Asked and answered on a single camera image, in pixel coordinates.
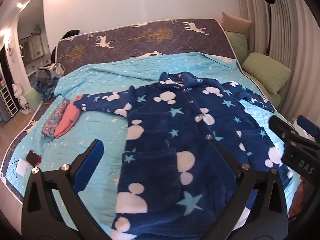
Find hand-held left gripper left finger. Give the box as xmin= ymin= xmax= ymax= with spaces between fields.
xmin=21 ymin=139 xmax=118 ymax=240

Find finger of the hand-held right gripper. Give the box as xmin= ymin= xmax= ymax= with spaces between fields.
xmin=268 ymin=115 xmax=301 ymax=145
xmin=297 ymin=115 xmax=320 ymax=142

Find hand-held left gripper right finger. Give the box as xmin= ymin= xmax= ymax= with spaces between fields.
xmin=195 ymin=139 xmax=290 ymax=240

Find blue fleece pajama top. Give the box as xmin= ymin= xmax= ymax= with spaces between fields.
xmin=73 ymin=72 xmax=294 ymax=240

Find person's right forearm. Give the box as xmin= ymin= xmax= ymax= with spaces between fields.
xmin=290 ymin=175 xmax=307 ymax=218

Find pile of grey clothes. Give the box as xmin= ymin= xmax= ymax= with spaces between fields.
xmin=32 ymin=66 xmax=60 ymax=100

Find light blue star blanket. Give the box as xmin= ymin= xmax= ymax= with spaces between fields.
xmin=5 ymin=51 xmax=303 ymax=240

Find pink folded garment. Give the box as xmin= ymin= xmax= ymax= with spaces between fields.
xmin=54 ymin=95 xmax=83 ymax=138

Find floral folded garment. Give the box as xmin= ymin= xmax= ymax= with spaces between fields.
xmin=42 ymin=97 xmax=71 ymax=141

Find large green pillow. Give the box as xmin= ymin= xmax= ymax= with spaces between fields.
xmin=241 ymin=52 xmax=292 ymax=95

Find red phone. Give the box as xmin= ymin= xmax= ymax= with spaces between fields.
xmin=26 ymin=150 xmax=42 ymax=167

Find green cushion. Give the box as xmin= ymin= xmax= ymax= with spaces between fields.
xmin=23 ymin=89 xmax=42 ymax=112

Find small green pillow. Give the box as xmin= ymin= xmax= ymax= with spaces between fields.
xmin=224 ymin=31 xmax=248 ymax=65

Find white figurines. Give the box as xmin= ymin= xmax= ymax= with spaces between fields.
xmin=11 ymin=81 xmax=31 ymax=115

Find white shoe rack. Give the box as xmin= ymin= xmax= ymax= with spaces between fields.
xmin=0 ymin=85 xmax=19 ymax=118

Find pink pillow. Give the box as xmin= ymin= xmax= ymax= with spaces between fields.
xmin=221 ymin=12 xmax=253 ymax=34

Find black cloth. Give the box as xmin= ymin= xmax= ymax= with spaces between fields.
xmin=62 ymin=29 xmax=80 ymax=40

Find dark deer print mattress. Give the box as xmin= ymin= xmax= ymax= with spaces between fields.
xmin=0 ymin=18 xmax=300 ymax=205

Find arched mirror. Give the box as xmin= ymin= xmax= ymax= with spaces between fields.
xmin=17 ymin=0 xmax=52 ymax=76

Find black cable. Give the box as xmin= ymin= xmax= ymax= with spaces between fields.
xmin=7 ymin=158 xmax=20 ymax=179

